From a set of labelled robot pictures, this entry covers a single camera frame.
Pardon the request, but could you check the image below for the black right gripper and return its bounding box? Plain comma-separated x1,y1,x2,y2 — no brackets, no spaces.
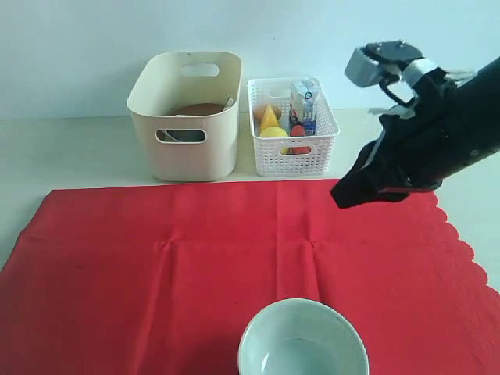
330,68,499,209

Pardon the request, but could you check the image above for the orange carrot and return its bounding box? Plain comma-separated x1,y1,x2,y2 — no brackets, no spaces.
290,124,305,137

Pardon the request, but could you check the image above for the yellow lemon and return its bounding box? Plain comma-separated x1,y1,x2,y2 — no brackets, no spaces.
259,127,290,155

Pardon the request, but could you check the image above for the small milk carton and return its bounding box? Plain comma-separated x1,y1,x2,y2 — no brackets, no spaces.
289,79,321,136

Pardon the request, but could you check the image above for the yellow cheese wedge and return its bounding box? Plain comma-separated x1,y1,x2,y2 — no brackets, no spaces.
259,105,279,132

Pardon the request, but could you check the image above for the brown egg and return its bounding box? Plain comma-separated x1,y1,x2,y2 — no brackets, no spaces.
253,104,281,122

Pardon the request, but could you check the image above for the pale green ceramic bowl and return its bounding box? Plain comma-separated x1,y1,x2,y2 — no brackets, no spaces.
237,298,370,374

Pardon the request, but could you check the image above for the steel table knife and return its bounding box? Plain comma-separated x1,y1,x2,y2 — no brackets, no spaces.
223,98,234,111

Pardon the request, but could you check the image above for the brown wooden plate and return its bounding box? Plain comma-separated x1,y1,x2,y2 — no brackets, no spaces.
169,103,224,116

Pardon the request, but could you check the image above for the stainless steel cup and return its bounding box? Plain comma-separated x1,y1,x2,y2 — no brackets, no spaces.
162,129,206,143

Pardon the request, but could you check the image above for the red table cloth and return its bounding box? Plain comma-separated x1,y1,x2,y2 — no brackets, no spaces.
1,180,499,374

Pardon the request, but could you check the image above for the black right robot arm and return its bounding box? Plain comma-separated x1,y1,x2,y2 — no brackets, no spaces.
330,60,499,209

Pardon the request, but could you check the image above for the white perforated plastic basket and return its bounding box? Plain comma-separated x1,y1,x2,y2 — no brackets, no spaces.
247,77,339,177

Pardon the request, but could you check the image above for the cream plastic bin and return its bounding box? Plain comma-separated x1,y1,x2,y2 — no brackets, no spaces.
127,52,242,182

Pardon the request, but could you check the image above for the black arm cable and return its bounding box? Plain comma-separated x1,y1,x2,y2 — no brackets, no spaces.
378,80,417,107

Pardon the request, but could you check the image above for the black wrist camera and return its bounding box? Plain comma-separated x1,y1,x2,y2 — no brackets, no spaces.
345,41,438,88

